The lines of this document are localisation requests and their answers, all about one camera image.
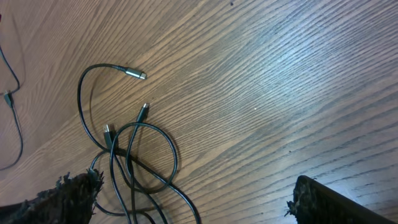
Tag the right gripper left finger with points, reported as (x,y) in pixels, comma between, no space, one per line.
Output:
(72,201)

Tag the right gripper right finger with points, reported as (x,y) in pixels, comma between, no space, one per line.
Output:
(314,203)

